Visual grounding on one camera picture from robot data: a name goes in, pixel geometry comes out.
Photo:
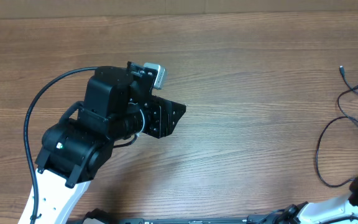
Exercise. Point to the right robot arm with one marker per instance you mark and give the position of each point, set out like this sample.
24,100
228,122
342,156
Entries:
342,209

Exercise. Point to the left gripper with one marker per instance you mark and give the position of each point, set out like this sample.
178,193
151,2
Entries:
161,122

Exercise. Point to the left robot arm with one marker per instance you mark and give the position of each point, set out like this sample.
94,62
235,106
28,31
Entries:
118,106

